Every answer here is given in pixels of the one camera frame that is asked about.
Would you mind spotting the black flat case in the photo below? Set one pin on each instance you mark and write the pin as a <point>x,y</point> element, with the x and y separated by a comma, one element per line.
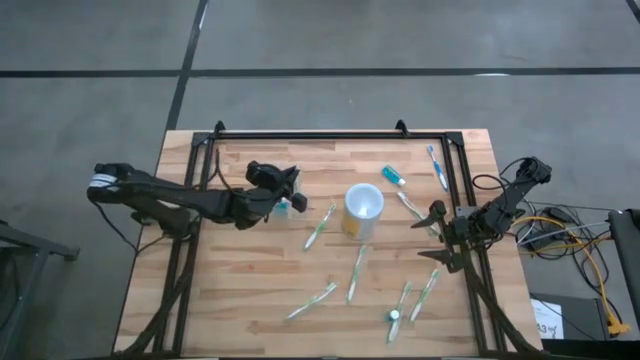
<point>585,315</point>

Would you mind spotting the white paper sheet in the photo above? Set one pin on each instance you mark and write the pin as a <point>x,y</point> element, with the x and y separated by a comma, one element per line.
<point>545,315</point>

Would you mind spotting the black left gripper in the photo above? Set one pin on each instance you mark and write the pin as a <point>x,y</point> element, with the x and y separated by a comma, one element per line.
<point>260,200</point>

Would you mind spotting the black power brick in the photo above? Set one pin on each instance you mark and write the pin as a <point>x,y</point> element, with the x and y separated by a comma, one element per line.
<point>559,215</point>

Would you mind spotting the white wipes canister yellow label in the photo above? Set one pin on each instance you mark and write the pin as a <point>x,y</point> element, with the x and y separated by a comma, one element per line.
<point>362,205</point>

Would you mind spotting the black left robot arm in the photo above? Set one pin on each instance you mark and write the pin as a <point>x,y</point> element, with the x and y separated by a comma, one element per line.
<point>165,192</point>

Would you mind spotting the black aluminium rig frame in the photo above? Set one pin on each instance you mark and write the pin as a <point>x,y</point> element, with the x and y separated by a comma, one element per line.
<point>325,135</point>

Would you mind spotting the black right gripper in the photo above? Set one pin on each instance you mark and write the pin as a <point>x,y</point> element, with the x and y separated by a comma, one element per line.
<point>462,227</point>

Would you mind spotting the blue white toothbrush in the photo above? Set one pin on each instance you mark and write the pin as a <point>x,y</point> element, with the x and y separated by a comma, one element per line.
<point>439,172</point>

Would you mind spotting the black metal stand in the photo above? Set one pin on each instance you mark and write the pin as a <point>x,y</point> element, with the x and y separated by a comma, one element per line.
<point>30,245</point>

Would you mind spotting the white toothbrush right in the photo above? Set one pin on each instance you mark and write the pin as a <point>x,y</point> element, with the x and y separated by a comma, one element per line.
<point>410,205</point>

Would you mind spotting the blue mouthwash bottle white cap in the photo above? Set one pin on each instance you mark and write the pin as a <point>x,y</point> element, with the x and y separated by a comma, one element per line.
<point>283,204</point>
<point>394,315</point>
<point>391,174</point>

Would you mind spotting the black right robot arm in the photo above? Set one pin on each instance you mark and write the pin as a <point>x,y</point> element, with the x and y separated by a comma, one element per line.
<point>505,205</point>

